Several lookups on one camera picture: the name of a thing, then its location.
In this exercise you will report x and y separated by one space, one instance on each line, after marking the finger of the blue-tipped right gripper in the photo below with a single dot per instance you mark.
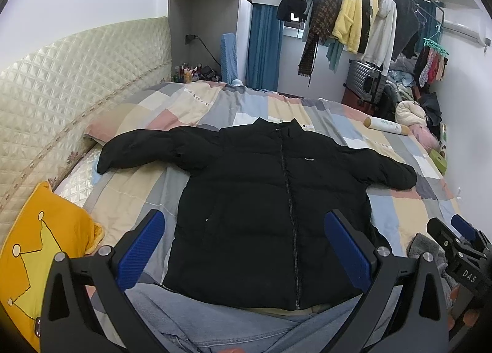
466 229

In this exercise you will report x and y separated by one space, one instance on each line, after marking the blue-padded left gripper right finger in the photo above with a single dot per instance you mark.
391 314

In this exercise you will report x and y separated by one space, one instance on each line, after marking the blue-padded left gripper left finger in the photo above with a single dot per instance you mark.
69 322

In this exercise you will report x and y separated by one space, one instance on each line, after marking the black puffer jacket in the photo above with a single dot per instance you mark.
249 230

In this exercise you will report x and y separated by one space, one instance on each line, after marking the person's right hand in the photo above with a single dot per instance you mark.
464 310

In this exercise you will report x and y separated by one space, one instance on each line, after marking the yellow crown cushion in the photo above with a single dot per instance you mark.
46 225

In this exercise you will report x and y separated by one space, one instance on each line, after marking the blue jeans legs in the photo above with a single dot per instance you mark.
182 324

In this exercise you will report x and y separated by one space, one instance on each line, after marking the cream plush pile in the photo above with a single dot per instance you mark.
409 113

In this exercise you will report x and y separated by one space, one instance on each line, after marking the white cylindrical bolster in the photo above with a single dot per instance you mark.
383 125

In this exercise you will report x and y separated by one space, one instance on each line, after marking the patchwork colour-block duvet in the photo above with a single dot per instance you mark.
119 198

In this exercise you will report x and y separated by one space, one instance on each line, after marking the grey ribbed suitcase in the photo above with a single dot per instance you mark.
365 81

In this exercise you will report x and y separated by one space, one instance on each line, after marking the green sock hanger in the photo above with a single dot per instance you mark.
435 45

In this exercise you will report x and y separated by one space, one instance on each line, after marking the white hoodie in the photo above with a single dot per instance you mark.
381 41

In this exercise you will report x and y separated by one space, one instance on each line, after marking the white air conditioner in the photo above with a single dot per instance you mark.
466 32

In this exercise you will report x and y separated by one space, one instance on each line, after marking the dark grey hanging coat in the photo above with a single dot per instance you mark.
407 25

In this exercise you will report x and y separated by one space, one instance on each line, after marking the teal hanging garment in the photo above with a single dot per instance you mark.
334 51

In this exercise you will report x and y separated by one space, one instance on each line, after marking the cream quilted headboard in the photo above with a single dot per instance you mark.
49 97

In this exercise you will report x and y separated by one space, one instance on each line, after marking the yellow fleece jacket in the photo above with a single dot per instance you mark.
354 23

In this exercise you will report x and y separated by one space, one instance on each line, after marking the plaid brown scarf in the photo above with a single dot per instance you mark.
321 25

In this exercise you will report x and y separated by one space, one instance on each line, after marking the bedside clutter bottles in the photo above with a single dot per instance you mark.
185 74

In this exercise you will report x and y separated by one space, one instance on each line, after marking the blue curtain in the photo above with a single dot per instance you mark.
264 48

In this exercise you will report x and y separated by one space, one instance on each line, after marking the black hanging jacket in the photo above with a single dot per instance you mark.
289 8

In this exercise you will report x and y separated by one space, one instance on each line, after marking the blue covered chair back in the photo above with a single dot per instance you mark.
228 58

